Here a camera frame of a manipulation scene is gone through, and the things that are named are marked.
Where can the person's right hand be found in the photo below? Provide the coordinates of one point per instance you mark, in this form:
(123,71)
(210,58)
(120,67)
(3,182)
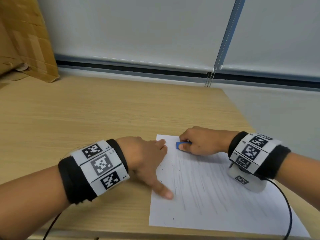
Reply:
(207,141)

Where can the person's left hand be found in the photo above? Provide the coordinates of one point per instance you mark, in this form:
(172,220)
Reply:
(142,157)

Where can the blue eraser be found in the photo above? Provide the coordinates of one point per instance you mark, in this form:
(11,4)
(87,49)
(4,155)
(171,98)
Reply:
(178,145)

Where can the white paper sheet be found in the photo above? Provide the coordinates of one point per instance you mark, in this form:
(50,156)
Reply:
(212,197)

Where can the person's left forearm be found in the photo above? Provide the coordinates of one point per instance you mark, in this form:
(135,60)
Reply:
(30,197)

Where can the person's right forearm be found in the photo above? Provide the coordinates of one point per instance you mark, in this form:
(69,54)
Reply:
(302,172)

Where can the wooden desk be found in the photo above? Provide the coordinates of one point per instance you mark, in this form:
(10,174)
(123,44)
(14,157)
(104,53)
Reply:
(100,114)

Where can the black left wristband with markers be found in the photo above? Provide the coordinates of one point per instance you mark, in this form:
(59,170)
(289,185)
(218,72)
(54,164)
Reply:
(100,167)

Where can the black wristband with markers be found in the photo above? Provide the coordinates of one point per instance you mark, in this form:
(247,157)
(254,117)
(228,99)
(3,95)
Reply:
(252,152)
(100,167)

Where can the black right wristband with markers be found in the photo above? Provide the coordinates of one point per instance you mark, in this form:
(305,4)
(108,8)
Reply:
(252,152)

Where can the narrow white roller blind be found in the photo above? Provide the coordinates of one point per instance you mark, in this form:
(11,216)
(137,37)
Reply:
(280,34)

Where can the wide white roller blind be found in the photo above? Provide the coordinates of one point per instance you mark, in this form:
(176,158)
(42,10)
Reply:
(137,27)

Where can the brown cardboard box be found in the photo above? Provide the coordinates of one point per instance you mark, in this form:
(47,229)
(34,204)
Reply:
(25,34)

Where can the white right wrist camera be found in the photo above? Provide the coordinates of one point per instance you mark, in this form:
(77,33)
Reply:
(250,183)

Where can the dark window frame rail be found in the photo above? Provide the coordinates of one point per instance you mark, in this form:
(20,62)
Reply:
(125,68)

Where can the blue window post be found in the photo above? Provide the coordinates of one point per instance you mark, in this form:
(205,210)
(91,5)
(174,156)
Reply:
(228,29)

